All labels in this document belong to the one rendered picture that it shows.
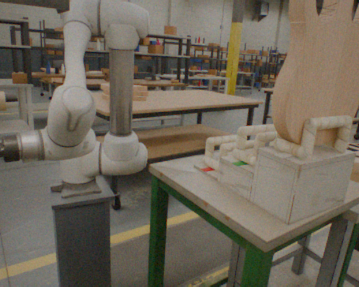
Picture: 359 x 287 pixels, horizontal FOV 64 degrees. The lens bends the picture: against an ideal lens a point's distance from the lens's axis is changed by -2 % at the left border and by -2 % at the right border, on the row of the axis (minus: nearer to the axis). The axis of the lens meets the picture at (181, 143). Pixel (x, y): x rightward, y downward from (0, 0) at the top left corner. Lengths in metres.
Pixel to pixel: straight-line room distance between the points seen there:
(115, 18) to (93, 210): 0.83
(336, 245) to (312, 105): 0.58
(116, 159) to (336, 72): 0.93
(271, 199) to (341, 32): 0.48
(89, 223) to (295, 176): 0.98
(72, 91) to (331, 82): 0.67
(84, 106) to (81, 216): 0.79
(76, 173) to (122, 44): 0.60
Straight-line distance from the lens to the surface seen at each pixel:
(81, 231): 1.47
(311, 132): 0.80
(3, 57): 11.59
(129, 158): 1.34
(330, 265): 1.27
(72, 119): 0.73
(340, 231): 1.19
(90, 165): 1.36
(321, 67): 0.83
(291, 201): 0.82
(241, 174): 0.93
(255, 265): 0.82
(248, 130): 0.98
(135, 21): 1.21
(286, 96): 0.74
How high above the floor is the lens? 1.34
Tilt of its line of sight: 17 degrees down
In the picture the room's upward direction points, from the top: 4 degrees clockwise
